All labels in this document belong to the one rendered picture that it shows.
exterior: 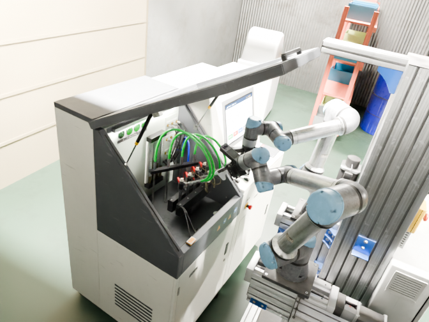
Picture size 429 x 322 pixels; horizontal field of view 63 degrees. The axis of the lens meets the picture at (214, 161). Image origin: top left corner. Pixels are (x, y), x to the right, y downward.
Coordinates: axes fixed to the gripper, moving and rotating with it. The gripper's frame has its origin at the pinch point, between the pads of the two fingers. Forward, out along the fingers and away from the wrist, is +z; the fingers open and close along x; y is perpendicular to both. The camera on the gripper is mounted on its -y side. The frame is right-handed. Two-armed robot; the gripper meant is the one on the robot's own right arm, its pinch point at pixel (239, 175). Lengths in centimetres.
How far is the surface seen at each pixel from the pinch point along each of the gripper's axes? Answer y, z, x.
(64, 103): -83, -27, -45
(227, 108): -35, -16, 43
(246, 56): -160, 24, 330
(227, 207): -4.6, 27.9, 4.4
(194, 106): -48, -19, 23
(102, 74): -251, 40, 136
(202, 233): -3.7, 27.9, -24.8
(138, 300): -27, 80, -47
